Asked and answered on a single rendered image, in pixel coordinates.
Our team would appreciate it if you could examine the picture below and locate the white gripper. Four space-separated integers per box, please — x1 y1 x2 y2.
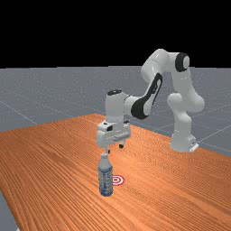
96 119 133 154

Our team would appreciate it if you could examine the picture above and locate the clear plastic bottle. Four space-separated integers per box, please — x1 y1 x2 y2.
97 152 115 198

